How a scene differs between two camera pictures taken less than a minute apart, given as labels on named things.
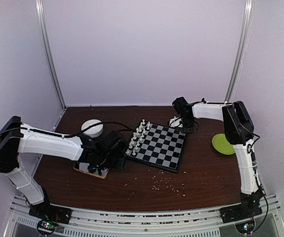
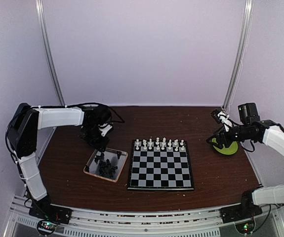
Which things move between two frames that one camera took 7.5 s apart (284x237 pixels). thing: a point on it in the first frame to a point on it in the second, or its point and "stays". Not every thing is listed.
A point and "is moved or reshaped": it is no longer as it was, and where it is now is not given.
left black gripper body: [108, 161] to [92, 136]
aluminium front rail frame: [89, 222] stays
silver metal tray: [83, 167] is moved or reshaped
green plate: [222, 145] stays
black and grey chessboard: [159, 146] to [161, 165]
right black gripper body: [189, 124] to [243, 133]
